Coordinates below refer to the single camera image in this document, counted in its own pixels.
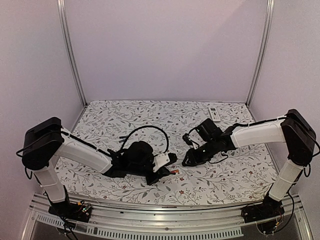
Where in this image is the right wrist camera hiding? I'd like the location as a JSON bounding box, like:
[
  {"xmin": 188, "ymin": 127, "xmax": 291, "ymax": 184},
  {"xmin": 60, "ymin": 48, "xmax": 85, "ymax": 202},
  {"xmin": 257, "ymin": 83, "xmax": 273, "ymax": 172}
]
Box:
[{"xmin": 182, "ymin": 133, "xmax": 200, "ymax": 149}]

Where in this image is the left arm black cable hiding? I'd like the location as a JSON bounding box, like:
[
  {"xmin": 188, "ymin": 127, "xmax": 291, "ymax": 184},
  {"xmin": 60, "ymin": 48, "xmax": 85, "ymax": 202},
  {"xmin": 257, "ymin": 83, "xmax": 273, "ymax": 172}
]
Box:
[{"xmin": 121, "ymin": 125, "xmax": 170, "ymax": 153}]

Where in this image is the aluminium frame post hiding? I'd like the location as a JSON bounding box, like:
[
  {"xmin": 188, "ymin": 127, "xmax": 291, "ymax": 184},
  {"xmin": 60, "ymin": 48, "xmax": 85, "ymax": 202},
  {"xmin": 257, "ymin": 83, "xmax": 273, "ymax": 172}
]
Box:
[
  {"xmin": 245, "ymin": 0, "xmax": 275, "ymax": 108},
  {"xmin": 56, "ymin": 0, "xmax": 88, "ymax": 107}
]

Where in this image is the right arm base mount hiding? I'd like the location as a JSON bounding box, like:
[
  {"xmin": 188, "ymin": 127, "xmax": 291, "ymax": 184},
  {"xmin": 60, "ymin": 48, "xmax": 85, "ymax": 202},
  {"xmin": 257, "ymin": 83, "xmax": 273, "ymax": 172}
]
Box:
[{"xmin": 241, "ymin": 195, "xmax": 285, "ymax": 223}]

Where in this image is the long white remote control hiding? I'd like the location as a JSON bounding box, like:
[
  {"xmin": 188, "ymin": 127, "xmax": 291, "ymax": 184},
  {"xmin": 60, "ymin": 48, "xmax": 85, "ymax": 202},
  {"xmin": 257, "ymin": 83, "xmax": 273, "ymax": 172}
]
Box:
[{"xmin": 169, "ymin": 169, "xmax": 180, "ymax": 175}]

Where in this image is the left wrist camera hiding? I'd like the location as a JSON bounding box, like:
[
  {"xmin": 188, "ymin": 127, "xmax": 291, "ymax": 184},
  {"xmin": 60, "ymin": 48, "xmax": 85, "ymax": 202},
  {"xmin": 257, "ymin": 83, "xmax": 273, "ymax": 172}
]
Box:
[{"xmin": 153, "ymin": 152, "xmax": 178, "ymax": 173}]

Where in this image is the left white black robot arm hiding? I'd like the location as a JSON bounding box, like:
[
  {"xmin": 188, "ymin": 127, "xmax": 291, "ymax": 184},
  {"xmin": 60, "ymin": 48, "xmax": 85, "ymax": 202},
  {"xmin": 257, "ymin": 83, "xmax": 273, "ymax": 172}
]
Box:
[{"xmin": 16, "ymin": 117, "xmax": 178, "ymax": 217}]

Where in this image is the left aluminium frame post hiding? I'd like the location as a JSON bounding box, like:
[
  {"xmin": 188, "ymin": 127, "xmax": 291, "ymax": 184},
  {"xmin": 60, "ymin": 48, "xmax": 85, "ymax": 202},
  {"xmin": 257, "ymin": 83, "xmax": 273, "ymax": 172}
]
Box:
[{"xmin": 56, "ymin": 0, "xmax": 88, "ymax": 107}]

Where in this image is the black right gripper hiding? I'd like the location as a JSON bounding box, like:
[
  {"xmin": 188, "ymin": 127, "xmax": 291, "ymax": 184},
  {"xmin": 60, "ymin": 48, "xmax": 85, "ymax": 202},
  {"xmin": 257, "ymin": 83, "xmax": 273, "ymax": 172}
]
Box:
[{"xmin": 182, "ymin": 139, "xmax": 218, "ymax": 167}]

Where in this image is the right aluminium frame post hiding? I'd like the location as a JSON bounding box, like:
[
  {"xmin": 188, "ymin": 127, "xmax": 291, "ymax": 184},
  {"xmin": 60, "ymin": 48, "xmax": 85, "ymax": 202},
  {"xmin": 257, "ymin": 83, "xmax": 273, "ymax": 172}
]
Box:
[{"xmin": 245, "ymin": 0, "xmax": 275, "ymax": 108}]

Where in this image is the white air conditioner remote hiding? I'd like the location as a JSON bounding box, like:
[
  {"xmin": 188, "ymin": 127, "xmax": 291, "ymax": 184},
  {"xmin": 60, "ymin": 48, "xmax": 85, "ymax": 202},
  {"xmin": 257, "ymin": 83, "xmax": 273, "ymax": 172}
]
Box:
[{"xmin": 208, "ymin": 107, "xmax": 221, "ymax": 123}]

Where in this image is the floral patterned table mat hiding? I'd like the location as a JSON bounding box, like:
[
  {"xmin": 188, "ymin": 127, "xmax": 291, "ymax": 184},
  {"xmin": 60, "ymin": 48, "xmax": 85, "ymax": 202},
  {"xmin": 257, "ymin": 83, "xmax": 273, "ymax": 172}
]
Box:
[{"xmin": 55, "ymin": 100, "xmax": 277, "ymax": 206}]

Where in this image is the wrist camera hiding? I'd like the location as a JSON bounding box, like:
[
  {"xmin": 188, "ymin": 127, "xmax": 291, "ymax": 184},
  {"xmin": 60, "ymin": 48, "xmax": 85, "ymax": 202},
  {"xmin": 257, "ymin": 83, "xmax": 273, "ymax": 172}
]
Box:
[
  {"xmin": 182, "ymin": 133, "xmax": 200, "ymax": 149},
  {"xmin": 153, "ymin": 152, "xmax": 178, "ymax": 173}
]

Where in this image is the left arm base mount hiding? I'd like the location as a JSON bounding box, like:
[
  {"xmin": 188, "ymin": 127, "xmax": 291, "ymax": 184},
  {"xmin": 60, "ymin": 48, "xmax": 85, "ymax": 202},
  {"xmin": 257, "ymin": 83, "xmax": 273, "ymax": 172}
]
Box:
[{"xmin": 47, "ymin": 186, "xmax": 93, "ymax": 223}]

